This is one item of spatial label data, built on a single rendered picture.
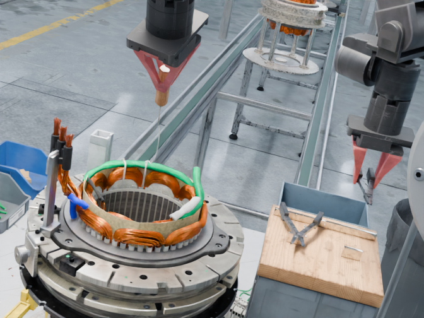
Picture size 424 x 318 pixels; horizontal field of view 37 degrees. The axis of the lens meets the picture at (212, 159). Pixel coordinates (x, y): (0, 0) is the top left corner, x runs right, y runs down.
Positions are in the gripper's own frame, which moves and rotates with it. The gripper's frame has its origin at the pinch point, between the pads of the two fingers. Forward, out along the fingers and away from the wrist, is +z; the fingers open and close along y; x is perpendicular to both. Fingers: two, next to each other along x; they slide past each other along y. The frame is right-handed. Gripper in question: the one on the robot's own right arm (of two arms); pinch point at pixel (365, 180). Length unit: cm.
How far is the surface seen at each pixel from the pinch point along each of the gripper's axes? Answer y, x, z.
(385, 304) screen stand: -32, -81, 76
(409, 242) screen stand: -32, -81, 52
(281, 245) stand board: 10.4, 5.9, 11.9
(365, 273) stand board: -3.1, 7.6, 12.1
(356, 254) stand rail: -1.5, 4.5, 10.9
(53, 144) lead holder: 44.1, 20.0, -3.2
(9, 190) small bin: 73, -29, 36
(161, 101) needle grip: 31.6, 14.0, -10.4
